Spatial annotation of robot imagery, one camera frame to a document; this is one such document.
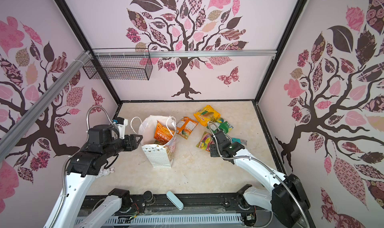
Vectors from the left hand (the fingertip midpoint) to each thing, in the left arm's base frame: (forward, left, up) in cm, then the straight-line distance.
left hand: (138, 140), depth 69 cm
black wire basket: (+56, +25, +5) cm, 62 cm away
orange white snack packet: (+23, -21, -22) cm, 37 cm away
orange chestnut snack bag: (+9, -9, -11) cm, 17 cm away
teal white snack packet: (+11, -59, -22) cm, 64 cm away
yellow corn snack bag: (+31, -36, -19) cm, 51 cm away
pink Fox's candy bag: (+12, -34, -23) cm, 43 cm away
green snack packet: (+22, -47, -20) cm, 55 cm away
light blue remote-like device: (-22, -18, -21) cm, 35 cm away
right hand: (+4, -40, -16) cm, 44 cm away
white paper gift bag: (-4, -9, -9) cm, 14 cm away
